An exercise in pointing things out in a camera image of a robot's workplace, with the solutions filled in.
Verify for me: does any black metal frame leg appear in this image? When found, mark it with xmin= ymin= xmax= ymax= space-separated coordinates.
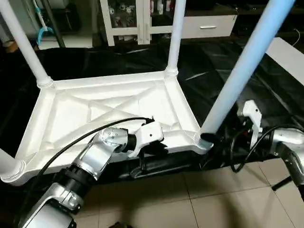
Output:
xmin=271 ymin=176 xmax=304 ymax=191

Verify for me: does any white plastic table top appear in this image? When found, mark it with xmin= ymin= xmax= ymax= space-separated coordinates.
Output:
xmin=0 ymin=70 xmax=213 ymax=186

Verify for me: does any white glass-door cabinet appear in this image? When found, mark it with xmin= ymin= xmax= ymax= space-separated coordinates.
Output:
xmin=99 ymin=0 xmax=177 ymax=47

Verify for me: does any grey floor cable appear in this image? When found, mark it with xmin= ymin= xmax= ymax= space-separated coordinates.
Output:
xmin=291 ymin=28 xmax=304 ymax=49

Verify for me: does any black mat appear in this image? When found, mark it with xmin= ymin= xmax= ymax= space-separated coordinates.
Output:
xmin=0 ymin=40 xmax=304 ymax=183

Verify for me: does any white flat panel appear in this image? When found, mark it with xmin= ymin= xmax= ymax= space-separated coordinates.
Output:
xmin=266 ymin=37 xmax=304 ymax=86

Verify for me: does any white drawer unit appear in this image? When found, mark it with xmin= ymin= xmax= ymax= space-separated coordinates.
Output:
xmin=183 ymin=15 xmax=237 ymax=39

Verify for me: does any teal and white pole tool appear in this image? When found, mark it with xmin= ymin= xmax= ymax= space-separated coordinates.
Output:
xmin=32 ymin=0 xmax=55 ymax=48

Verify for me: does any dark metal stand pole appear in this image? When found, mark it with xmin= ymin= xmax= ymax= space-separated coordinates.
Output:
xmin=42 ymin=0 xmax=67 ymax=48

